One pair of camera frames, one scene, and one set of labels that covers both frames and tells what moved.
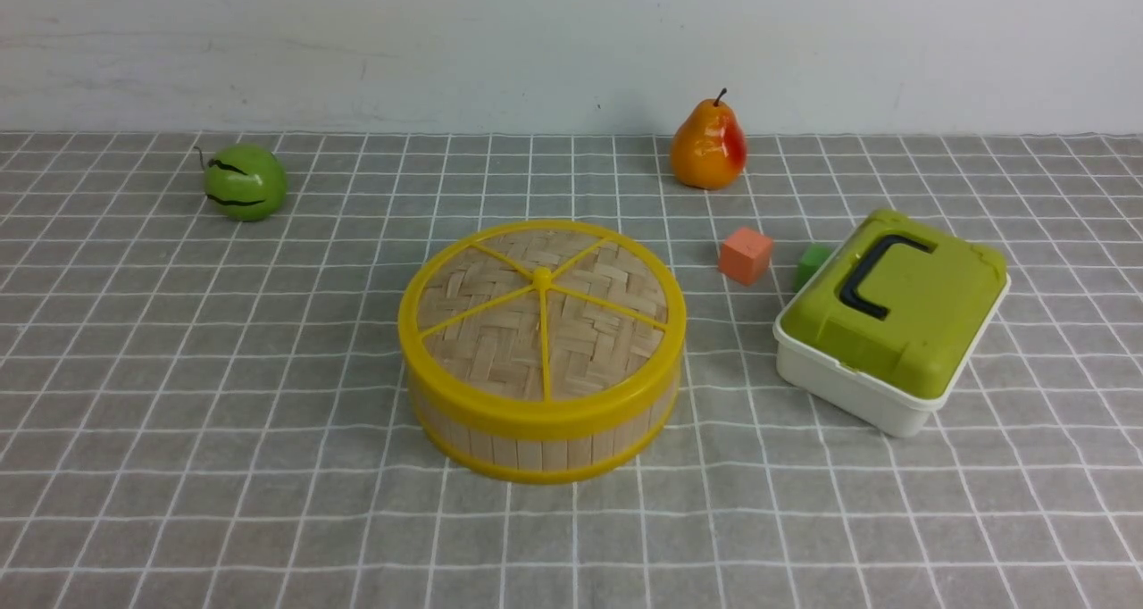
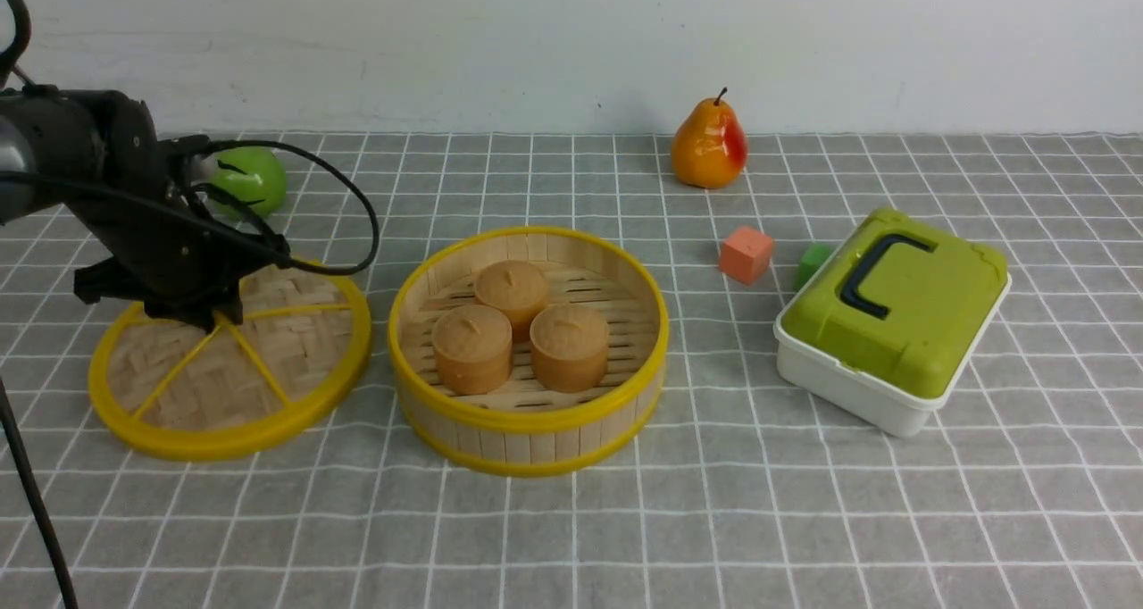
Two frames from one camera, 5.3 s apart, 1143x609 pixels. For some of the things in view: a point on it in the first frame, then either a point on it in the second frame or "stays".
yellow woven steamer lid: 542,329 to 199,394
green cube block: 812,259 stays
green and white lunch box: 887,322 stays
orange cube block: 746,256 stays
